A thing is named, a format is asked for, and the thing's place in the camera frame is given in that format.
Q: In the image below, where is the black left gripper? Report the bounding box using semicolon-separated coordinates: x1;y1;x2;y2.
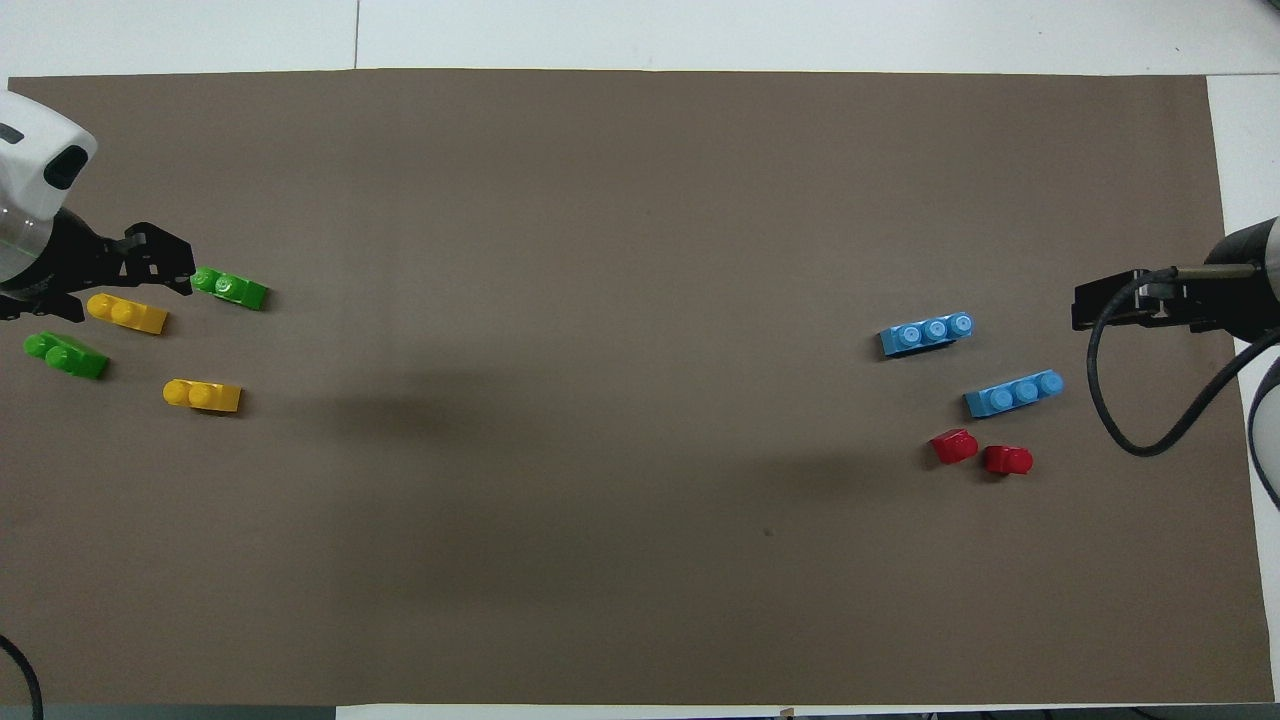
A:
0;207;197;325

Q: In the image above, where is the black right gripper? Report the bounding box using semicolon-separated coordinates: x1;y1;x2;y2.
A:
1071;269;1237;333

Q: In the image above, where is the green two-stud toy block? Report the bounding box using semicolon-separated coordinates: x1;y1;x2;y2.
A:
23;332;109;380
190;266;269;311

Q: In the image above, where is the blue three-stud toy block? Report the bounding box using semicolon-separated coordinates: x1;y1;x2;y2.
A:
878;312;974;359
963;370;1066;419

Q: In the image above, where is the yellow two-stud toy block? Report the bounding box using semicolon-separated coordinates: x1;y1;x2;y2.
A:
163;379;243;415
87;293;169;335

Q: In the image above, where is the brown paper mat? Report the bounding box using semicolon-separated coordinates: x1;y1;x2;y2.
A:
0;68;1273;707

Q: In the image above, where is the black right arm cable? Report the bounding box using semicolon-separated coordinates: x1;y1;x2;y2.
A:
1088;264;1280;459

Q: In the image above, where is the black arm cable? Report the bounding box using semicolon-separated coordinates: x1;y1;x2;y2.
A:
1088;264;1280;459
0;634;45;720

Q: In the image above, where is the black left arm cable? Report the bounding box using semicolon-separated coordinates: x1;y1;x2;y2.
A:
0;634;45;720

